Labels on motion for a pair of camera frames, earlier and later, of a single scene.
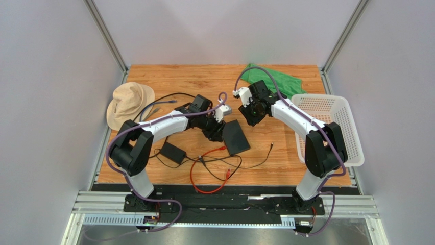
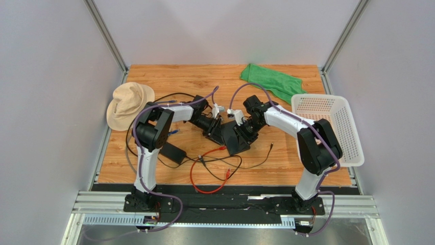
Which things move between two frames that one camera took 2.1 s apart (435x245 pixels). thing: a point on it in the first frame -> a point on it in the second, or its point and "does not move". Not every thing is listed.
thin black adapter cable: [240, 167] does not move
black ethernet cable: [160, 97] does not move
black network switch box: [234, 138] does not move
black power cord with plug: [206, 167] -> [180, 165]
